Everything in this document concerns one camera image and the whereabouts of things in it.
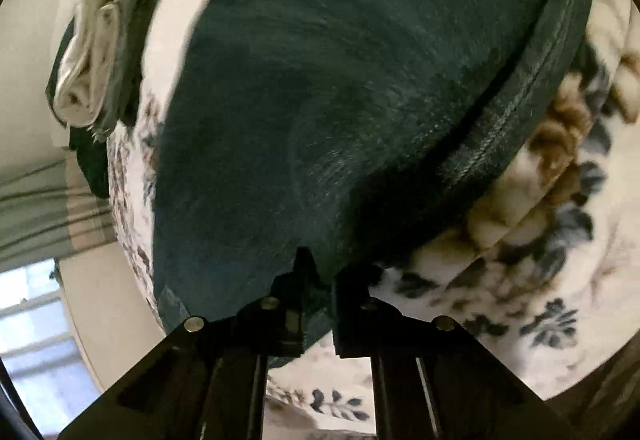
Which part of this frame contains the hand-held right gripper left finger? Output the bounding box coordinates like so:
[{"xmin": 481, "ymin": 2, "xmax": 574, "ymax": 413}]
[{"xmin": 57, "ymin": 246, "xmax": 323, "ymax": 440}]

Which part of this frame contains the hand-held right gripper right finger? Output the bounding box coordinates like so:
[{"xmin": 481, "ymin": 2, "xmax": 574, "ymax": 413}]
[{"xmin": 331, "ymin": 264, "xmax": 583, "ymax": 440}]

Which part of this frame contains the floral printed blanket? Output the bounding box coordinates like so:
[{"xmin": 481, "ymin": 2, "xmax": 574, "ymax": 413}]
[{"xmin": 75, "ymin": 0, "xmax": 640, "ymax": 436}]

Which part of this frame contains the window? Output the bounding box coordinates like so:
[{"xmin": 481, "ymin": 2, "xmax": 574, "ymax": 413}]
[{"xmin": 0, "ymin": 259, "xmax": 103, "ymax": 438}]

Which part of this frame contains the green striped curtain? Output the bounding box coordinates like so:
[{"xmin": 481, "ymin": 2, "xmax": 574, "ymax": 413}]
[{"xmin": 0, "ymin": 157, "xmax": 118, "ymax": 273}]

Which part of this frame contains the pile of folded clothes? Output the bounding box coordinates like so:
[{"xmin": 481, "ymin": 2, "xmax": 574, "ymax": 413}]
[{"xmin": 45, "ymin": 0, "xmax": 173, "ymax": 143}]

